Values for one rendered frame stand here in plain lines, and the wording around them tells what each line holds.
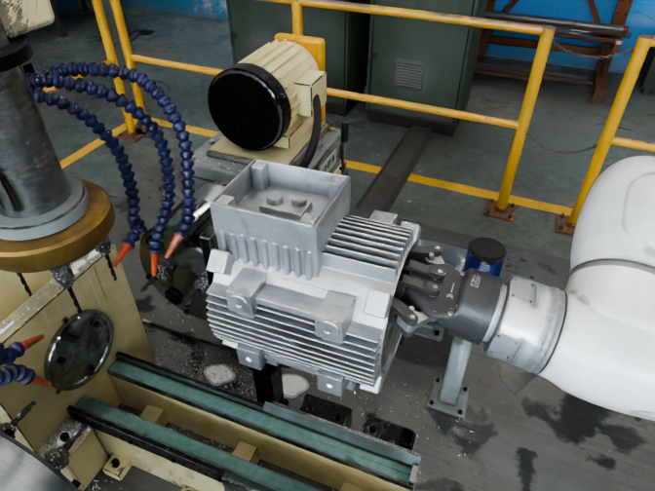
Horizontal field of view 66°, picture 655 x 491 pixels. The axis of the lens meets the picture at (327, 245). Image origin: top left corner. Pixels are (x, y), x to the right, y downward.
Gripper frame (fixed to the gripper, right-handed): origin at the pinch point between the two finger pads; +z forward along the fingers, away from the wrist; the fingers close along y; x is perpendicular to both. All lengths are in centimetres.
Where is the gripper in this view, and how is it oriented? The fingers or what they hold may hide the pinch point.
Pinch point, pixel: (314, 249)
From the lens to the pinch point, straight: 57.0
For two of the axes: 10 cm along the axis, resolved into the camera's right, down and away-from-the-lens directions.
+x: -1.0, 7.4, 6.6
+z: -9.2, -3.2, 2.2
